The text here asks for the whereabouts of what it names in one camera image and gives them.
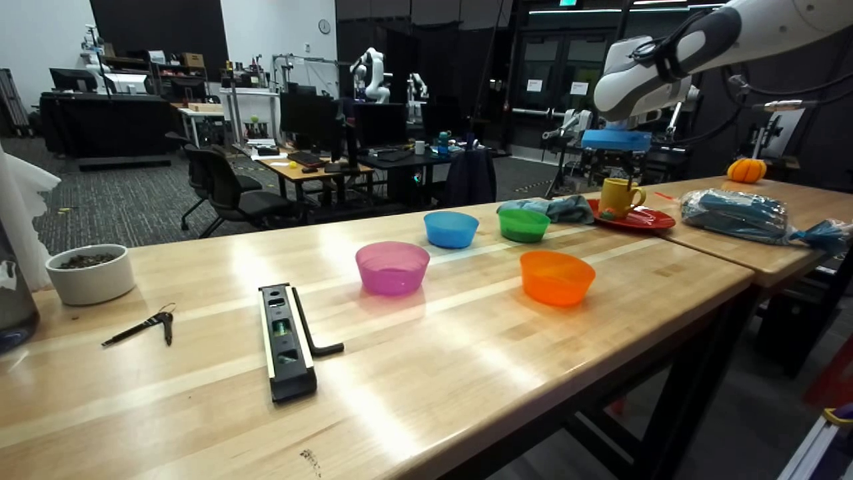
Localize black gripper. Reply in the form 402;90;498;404
571;148;658;185

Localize red-orange plate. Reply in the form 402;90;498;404
587;197;679;238

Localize green plastic bowl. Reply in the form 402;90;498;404
494;202;554;246

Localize orange plastic bowl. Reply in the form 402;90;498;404
516;249;599;309

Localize orange toy pumpkin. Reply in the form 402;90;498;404
726;156;771;188

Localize blue plastic bowl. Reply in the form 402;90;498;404
420;209;482;252

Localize pink plastic bowl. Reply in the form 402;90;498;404
352;241;432;298

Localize white ceramic bowl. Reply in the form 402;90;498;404
42;241;138;309

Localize yellow mug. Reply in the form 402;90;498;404
596;176;647;221

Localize teal grey cloth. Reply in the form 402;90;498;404
519;192;594;226

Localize clear plastic bag blue contents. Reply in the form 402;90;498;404
678;188;853;253

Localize wooden table with bag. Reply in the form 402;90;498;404
650;174;853;382

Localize wooden table with bowls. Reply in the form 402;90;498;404
0;197;760;480

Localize black hex key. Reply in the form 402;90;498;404
291;284;347;360

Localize black spirit level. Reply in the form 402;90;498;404
257;280;321;406

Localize black office chair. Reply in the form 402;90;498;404
178;144;299;241

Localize black pliers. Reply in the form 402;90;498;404
99;306;175;350

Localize blue wrist mount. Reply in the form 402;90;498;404
578;126;655;156

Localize aluminium frame rail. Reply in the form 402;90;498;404
775;400;853;480

